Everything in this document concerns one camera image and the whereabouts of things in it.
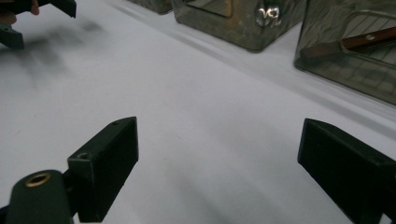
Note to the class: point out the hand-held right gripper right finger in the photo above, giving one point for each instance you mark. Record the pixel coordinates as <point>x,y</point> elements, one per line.
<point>342,168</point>

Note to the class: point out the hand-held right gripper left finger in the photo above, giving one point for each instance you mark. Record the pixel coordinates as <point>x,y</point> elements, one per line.
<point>102,168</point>

